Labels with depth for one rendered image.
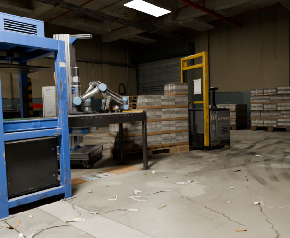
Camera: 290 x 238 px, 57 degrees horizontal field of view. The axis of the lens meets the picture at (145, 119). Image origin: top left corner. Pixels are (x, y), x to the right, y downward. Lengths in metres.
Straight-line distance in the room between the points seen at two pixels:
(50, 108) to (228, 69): 8.07
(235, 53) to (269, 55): 1.28
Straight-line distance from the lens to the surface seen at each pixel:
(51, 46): 2.73
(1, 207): 2.60
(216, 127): 5.38
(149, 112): 4.66
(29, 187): 2.75
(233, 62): 11.06
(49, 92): 4.41
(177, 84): 4.99
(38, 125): 2.77
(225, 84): 11.12
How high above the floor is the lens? 0.90
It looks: 3 degrees down
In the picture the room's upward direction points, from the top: 2 degrees counter-clockwise
